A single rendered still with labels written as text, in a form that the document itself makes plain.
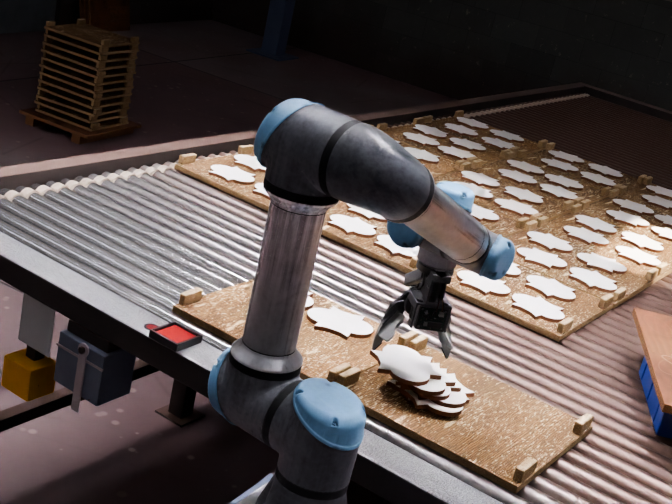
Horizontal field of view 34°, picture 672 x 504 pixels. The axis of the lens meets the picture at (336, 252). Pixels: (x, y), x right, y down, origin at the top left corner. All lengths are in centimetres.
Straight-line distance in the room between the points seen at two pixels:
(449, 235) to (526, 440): 58
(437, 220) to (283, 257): 24
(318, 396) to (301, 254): 22
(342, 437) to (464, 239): 37
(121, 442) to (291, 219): 209
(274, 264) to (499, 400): 77
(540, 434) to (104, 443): 177
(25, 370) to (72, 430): 114
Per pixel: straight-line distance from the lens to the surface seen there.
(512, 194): 368
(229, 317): 233
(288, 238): 163
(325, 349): 228
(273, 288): 166
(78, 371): 238
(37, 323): 250
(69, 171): 304
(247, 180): 318
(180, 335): 223
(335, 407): 167
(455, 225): 171
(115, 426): 370
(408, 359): 218
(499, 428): 216
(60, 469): 346
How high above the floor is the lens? 192
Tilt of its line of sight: 20 degrees down
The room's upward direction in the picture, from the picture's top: 13 degrees clockwise
